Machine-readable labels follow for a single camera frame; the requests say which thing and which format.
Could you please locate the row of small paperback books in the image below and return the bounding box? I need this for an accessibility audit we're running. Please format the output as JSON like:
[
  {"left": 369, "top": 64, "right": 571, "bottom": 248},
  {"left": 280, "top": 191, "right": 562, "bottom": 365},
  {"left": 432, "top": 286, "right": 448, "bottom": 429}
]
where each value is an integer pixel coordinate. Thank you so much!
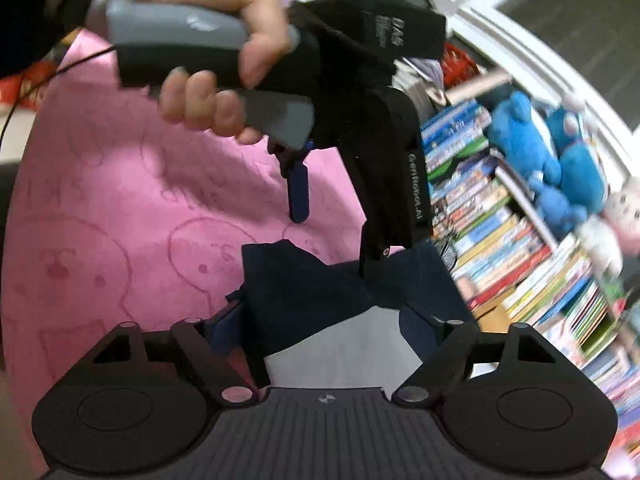
[{"left": 462, "top": 232, "right": 640, "bottom": 461}]

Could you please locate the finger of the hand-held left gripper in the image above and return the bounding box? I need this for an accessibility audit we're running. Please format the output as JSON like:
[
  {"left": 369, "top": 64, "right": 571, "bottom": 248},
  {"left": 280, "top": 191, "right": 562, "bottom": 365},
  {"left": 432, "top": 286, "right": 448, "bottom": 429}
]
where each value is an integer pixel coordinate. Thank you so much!
[
  {"left": 272, "top": 140, "right": 315, "bottom": 225},
  {"left": 357, "top": 225, "right": 394, "bottom": 282}
]

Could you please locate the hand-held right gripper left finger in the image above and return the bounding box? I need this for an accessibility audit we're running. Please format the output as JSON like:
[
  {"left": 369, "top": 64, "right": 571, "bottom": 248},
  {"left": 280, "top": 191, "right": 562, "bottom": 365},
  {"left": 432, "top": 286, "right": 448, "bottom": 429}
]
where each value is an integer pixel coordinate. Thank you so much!
[{"left": 92, "top": 301, "right": 261, "bottom": 407}]

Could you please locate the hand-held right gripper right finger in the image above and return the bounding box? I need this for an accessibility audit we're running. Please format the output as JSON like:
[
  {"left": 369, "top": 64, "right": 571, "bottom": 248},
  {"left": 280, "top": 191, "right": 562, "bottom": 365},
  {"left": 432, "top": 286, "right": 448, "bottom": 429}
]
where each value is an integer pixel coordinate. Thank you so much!
[{"left": 391, "top": 304, "right": 558, "bottom": 406}]

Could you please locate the pink rabbit print towel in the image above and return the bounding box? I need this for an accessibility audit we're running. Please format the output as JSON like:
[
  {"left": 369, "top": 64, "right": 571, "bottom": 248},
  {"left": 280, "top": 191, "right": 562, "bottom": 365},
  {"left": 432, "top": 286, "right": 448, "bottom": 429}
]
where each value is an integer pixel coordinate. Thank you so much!
[{"left": 0, "top": 27, "right": 407, "bottom": 461}]

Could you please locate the white and pink plush toy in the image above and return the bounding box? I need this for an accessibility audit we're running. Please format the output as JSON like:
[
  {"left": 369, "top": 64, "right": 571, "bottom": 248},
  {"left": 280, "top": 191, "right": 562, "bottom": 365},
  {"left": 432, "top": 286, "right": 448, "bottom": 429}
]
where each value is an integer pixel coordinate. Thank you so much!
[{"left": 579, "top": 175, "right": 640, "bottom": 282}]

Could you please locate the red plastic crate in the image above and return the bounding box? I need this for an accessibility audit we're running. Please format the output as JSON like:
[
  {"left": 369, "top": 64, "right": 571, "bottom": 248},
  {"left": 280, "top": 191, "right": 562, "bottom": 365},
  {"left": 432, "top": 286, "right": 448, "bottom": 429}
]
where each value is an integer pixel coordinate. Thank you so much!
[{"left": 441, "top": 41, "right": 482, "bottom": 87}]

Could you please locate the row of tall picture books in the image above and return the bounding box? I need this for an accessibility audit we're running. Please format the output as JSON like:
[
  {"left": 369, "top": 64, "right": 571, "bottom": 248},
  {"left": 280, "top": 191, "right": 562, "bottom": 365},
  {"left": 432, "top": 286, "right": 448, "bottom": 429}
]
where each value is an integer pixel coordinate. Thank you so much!
[{"left": 419, "top": 99, "right": 548, "bottom": 283}]

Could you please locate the blue and white plush toy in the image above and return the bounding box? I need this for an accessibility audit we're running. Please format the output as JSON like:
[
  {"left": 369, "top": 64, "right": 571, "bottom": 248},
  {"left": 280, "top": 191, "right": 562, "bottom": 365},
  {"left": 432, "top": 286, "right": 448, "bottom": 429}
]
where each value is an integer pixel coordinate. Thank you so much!
[{"left": 486, "top": 91, "right": 589, "bottom": 234}]

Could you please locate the wooden drawer organizer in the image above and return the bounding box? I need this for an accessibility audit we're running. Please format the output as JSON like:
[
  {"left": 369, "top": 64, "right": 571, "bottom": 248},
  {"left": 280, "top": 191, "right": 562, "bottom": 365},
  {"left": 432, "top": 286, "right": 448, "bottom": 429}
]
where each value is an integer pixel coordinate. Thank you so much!
[{"left": 472, "top": 292, "right": 512, "bottom": 334}]

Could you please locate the white window frame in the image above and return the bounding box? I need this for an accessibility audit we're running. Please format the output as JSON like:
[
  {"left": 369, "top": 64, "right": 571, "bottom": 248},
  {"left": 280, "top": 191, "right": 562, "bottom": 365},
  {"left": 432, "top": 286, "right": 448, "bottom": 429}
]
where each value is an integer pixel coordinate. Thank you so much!
[{"left": 280, "top": 0, "right": 640, "bottom": 161}]

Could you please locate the navy and white shirt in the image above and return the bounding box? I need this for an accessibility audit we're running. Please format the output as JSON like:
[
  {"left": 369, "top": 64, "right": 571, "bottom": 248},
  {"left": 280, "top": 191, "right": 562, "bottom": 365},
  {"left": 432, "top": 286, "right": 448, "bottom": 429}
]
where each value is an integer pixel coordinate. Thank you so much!
[{"left": 225, "top": 239, "right": 482, "bottom": 392}]

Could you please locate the black cable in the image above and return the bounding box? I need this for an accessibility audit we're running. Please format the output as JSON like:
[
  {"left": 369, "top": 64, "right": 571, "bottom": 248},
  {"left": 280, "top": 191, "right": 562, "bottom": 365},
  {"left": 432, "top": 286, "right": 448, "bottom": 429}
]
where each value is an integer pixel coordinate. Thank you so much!
[{"left": 0, "top": 45, "right": 118, "bottom": 148}]

